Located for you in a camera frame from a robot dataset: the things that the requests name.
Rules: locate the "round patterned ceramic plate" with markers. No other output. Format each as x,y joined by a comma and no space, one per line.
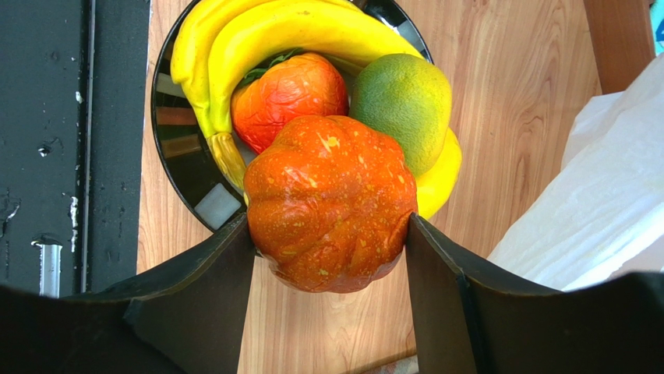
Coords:
183,150

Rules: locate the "green fake mango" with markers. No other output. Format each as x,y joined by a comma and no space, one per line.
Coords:
409,99

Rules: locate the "teal white socks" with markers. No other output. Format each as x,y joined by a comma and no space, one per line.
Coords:
656,17

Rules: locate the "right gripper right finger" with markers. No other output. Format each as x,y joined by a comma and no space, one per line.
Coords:
471,316

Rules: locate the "white plastic bag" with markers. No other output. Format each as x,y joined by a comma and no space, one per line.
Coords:
602,215

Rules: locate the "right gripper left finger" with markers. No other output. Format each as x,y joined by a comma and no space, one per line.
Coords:
185,315

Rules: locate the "red plaid cloth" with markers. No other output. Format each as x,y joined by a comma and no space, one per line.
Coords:
407,365

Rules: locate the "yellow banana bunch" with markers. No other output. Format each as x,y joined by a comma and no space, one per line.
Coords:
219,42
435,186

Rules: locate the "red fake apple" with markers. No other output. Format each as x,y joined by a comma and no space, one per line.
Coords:
306,84

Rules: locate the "orange fake pumpkin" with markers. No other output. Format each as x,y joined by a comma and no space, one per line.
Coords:
329,204

